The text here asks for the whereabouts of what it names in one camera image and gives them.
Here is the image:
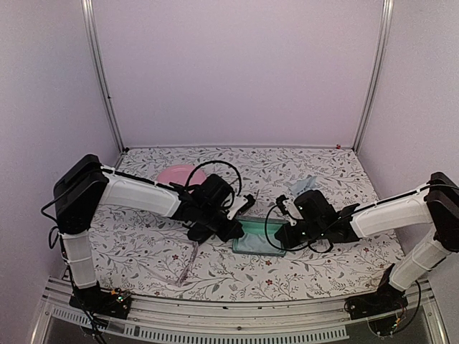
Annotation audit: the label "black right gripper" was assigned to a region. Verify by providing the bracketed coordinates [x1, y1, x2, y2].
[275, 221, 326, 249]

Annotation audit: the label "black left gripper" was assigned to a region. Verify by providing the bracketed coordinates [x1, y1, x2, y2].
[199, 204, 245, 244]

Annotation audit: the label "clear purple glasses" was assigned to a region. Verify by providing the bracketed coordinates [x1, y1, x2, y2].
[145, 239, 205, 287]

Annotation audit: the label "blue-grey cleaning cloth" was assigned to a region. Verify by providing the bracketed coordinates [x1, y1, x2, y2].
[232, 233, 285, 257]

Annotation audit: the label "grey case green lining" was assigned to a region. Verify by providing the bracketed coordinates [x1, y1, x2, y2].
[232, 217, 286, 257]

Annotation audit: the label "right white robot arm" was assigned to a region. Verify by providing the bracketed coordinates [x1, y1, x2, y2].
[275, 172, 458, 312]

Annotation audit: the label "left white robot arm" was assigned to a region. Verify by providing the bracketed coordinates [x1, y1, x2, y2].
[40, 154, 248, 311]

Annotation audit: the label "crumpled light blue cloth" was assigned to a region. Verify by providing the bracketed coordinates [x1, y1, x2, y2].
[289, 176, 317, 197]

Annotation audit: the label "pink plate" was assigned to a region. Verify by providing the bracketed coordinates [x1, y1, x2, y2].
[156, 164, 207, 186]

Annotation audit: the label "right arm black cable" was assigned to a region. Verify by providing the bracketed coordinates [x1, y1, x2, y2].
[264, 204, 359, 254]

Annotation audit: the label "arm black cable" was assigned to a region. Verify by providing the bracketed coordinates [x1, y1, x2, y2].
[264, 204, 359, 254]
[186, 160, 243, 201]

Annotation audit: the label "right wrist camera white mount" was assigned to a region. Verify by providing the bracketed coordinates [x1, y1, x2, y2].
[275, 195, 303, 226]

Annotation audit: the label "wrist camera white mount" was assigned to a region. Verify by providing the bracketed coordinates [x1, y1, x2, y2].
[275, 195, 303, 226]
[227, 194, 255, 220]

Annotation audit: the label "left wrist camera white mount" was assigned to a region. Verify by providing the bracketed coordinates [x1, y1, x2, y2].
[227, 194, 255, 220]

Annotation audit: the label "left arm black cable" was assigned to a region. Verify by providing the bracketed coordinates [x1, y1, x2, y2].
[186, 160, 243, 201]

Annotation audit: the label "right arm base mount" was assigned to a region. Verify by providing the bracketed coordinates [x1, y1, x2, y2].
[344, 264, 422, 338]

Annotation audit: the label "front aluminium rail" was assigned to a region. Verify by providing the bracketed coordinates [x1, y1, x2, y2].
[30, 277, 453, 343]

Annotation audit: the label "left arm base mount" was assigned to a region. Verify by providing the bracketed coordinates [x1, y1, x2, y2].
[69, 282, 132, 320]

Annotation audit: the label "right aluminium frame post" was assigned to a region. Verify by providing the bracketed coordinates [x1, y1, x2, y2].
[352, 0, 394, 155]

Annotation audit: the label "aluminium frame post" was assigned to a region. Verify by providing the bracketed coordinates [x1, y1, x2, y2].
[352, 0, 394, 155]
[80, 0, 126, 153]

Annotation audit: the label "left aluminium frame post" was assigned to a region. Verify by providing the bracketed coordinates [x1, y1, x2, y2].
[80, 0, 126, 153]

